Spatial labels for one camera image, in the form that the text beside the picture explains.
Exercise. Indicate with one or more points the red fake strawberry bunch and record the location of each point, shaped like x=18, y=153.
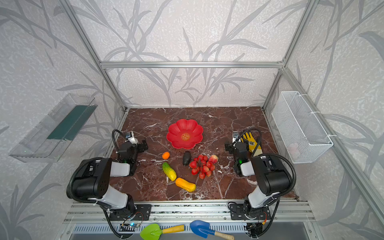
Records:
x=201, y=166

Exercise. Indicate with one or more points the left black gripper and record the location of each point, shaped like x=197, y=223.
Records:
x=141, y=145

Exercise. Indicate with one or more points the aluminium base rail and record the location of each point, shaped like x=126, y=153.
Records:
x=214, y=211

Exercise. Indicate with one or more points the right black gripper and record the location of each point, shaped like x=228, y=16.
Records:
x=230, y=147

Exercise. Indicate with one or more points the blue toy shovel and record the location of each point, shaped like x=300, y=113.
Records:
x=202, y=229

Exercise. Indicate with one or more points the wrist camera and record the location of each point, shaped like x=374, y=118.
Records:
x=236, y=136
x=129, y=137

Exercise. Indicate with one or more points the single pink fake strawberry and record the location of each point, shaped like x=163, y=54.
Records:
x=213, y=159

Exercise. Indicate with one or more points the dark fake avocado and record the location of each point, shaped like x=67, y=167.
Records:
x=186, y=158

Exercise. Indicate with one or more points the white wire mesh basket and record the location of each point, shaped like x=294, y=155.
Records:
x=302, y=133

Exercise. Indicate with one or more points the clear plastic wall bin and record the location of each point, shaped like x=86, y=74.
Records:
x=47, y=142

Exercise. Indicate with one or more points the red flower-shaped fruit bowl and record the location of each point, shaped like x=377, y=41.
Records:
x=185, y=134

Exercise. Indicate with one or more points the small orange fake fruit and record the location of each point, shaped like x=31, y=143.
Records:
x=166, y=156

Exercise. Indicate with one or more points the green toy shovel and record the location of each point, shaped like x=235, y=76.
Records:
x=153, y=231

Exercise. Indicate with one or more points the yellow orange fake squash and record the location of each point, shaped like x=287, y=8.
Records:
x=181, y=183

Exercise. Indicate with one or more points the yellow black work glove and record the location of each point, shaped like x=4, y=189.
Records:
x=254, y=145

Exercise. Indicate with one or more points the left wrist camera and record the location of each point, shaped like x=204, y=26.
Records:
x=129, y=137

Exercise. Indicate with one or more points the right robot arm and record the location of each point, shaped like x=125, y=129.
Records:
x=275, y=176

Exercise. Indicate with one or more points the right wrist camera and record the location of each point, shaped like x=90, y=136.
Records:
x=236, y=136

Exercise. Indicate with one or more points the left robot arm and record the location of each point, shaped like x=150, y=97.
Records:
x=90, y=183

